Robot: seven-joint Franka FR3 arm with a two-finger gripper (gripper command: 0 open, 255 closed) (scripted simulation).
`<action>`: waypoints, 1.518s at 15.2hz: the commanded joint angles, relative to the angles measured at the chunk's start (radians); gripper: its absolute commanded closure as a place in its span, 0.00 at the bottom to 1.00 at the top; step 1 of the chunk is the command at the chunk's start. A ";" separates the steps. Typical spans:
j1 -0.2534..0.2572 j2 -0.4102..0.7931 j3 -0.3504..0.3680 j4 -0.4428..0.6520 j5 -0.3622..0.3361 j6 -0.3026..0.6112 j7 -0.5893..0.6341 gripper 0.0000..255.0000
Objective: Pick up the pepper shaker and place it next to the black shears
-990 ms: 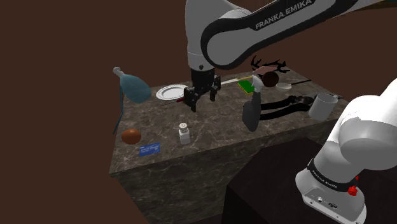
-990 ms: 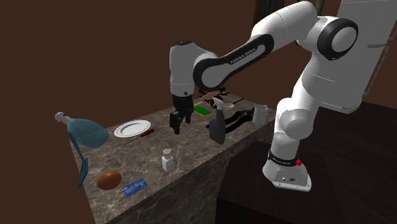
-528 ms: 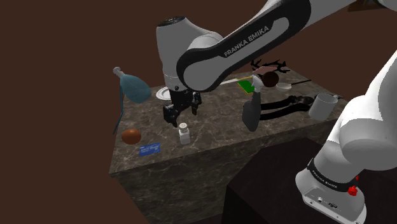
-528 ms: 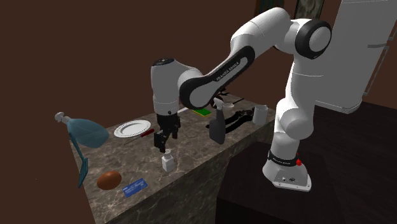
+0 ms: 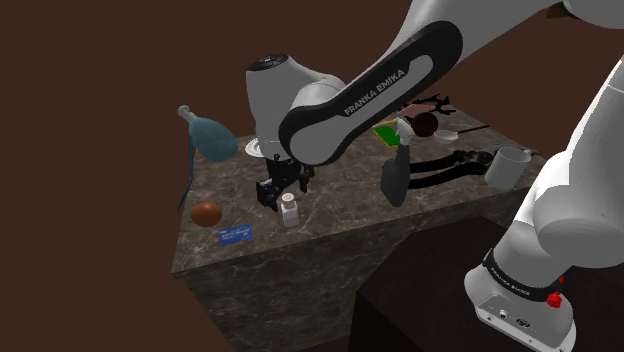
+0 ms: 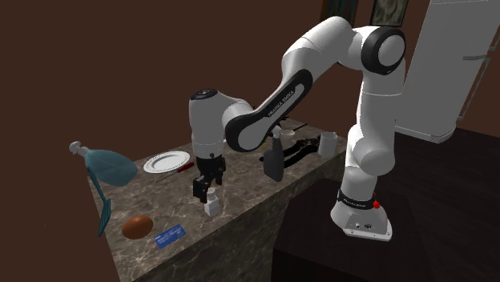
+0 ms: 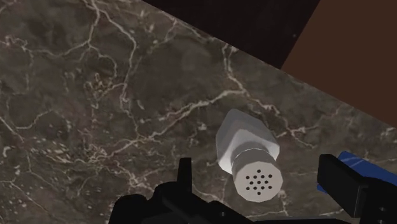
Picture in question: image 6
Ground red-handled screwdriver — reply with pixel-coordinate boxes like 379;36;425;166
155;161;196;184

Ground grey refrigerator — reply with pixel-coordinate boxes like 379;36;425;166
393;0;500;144

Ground teal flask with grey cap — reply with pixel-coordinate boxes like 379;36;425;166
69;140;139;188

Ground brown egg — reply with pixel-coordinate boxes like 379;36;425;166
121;214;155;240

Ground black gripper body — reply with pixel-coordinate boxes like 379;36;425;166
196;155;228;185

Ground framed wall picture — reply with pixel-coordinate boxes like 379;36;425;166
369;0;409;28

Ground dark grey spray bottle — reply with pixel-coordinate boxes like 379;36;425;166
262;125;285;183

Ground blue card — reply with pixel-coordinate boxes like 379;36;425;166
153;224;188;250

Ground teal spatula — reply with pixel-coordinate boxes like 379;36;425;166
86;166;113;239

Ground white plate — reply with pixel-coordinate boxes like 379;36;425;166
143;150;192;175

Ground dark robot stand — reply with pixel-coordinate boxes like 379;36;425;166
270;171;438;282

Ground black tongs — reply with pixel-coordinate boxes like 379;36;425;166
259;136;322;170

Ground white cup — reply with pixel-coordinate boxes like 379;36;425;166
317;131;339;159

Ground small white bottle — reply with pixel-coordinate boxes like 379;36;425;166
204;187;221;218

